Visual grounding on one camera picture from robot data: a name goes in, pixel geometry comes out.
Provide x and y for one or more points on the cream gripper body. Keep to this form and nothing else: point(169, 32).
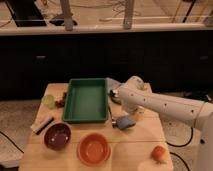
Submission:
point(136, 116)

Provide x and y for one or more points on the blue sponge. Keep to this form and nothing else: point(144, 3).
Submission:
point(124, 122)

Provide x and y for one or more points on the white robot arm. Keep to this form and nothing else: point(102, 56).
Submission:
point(195, 113)

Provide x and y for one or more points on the green plastic tray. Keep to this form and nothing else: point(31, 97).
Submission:
point(86, 101)

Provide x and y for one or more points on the green plate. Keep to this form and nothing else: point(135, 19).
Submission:
point(114, 98)

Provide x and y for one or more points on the white cloth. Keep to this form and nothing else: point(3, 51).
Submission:
point(112, 83)

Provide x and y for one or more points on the orange fruit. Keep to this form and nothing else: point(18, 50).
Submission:
point(159, 154)

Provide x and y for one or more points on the orange bowl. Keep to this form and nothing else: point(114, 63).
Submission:
point(93, 149)

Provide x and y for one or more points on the dark red small objects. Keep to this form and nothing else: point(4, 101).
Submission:
point(60, 103)

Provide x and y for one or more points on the purple bowl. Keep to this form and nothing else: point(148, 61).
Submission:
point(57, 136)

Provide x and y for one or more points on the small green cup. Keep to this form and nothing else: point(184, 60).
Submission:
point(48, 101)

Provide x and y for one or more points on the white post right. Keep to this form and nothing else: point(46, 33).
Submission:
point(128, 14)

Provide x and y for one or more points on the white post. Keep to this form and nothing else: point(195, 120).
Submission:
point(128, 14)
point(65, 6)

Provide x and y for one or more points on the white post left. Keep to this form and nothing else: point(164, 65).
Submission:
point(65, 6)

